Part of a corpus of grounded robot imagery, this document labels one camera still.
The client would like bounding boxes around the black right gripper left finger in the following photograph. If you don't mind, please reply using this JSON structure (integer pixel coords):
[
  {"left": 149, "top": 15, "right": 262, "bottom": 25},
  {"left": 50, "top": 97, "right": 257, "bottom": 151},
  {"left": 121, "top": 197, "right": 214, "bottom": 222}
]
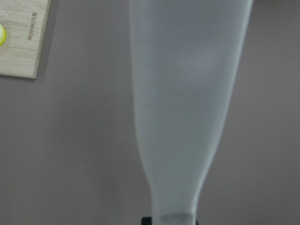
[{"left": 141, "top": 217, "right": 152, "bottom": 225}]

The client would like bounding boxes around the beige brush with black bristles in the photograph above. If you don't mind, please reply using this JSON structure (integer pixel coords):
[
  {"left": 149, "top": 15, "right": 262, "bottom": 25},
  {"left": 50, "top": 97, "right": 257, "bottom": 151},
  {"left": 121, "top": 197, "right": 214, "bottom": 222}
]
[{"left": 129, "top": 0, "right": 253, "bottom": 225}]

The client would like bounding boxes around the bamboo cutting board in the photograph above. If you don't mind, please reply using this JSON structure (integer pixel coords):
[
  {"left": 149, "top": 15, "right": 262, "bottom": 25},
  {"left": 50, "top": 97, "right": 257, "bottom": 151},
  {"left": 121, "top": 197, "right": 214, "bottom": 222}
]
[{"left": 0, "top": 0, "right": 51, "bottom": 79}]

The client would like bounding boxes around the yellow lemon slice toy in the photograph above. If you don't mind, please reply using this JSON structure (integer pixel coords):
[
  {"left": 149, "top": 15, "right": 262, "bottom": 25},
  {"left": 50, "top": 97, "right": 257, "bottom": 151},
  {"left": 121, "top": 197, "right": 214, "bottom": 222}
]
[{"left": 0, "top": 24, "right": 7, "bottom": 46}]

